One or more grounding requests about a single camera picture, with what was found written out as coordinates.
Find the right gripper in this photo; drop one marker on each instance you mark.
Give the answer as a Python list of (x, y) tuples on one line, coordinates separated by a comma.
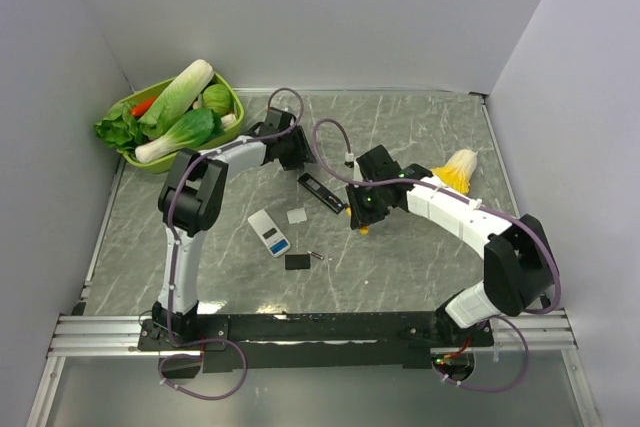
[(360, 216)]

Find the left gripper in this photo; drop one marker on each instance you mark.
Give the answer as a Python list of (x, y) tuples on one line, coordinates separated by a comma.
[(302, 155)]

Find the black remote control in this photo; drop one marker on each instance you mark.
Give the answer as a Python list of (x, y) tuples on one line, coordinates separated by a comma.
[(322, 193)]

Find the white battery cover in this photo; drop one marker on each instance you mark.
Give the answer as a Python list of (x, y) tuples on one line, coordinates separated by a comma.
[(296, 216)]

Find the small battery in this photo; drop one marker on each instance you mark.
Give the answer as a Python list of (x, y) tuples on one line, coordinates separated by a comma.
[(316, 255)]

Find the black battery cover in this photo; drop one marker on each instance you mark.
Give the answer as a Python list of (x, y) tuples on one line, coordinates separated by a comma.
[(297, 262)]

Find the white red remote control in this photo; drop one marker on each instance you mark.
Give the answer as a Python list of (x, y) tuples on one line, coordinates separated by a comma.
[(269, 233)]

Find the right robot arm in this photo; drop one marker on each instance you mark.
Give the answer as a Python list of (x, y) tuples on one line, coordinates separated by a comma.
[(518, 266)]

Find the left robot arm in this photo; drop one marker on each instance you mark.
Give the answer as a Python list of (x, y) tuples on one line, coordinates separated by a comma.
[(190, 202)]

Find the round green cabbage toy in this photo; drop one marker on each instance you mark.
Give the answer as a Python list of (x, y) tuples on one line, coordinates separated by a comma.
[(217, 98)]

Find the yellow white cabbage toy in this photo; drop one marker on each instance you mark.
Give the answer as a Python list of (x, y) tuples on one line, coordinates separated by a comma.
[(458, 170)]

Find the bok choy toy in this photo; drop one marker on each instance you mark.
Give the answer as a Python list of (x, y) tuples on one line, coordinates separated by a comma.
[(192, 130)]

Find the napa cabbage toy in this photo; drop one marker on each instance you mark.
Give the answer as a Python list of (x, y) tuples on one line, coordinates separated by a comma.
[(176, 98)]

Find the red chili pepper toy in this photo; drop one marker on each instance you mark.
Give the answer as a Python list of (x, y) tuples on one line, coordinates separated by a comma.
[(142, 108)]

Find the green lettuce toy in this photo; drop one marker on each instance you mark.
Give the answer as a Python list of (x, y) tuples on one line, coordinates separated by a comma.
[(119, 128)]

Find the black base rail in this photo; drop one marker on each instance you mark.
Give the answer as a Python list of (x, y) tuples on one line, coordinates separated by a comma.
[(224, 342)]

